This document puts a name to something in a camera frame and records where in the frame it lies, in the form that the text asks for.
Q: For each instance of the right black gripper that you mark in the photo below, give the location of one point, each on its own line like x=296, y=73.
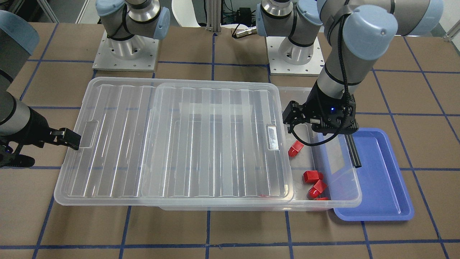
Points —
x=35, y=128

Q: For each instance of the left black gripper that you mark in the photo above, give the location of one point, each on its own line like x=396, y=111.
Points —
x=313, y=104

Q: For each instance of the clear plastic box lid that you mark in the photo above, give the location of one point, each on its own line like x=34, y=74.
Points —
x=113, y=122

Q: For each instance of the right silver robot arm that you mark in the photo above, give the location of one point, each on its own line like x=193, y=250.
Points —
x=125, y=22

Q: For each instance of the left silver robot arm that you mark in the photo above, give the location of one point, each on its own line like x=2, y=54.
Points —
x=359, y=33

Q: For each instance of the clear plastic storage box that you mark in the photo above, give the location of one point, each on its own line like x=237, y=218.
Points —
x=323, y=180

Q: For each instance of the blue plastic tray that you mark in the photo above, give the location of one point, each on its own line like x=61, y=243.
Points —
x=376, y=191

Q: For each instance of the white chair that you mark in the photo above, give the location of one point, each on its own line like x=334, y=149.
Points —
x=183, y=11

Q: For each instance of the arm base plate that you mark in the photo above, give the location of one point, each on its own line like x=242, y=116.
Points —
x=138, y=54
x=287, y=59

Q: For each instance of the black box latch handle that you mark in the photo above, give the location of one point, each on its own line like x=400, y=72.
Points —
x=353, y=151

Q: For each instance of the aluminium frame post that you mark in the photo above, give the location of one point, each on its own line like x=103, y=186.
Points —
x=213, y=16

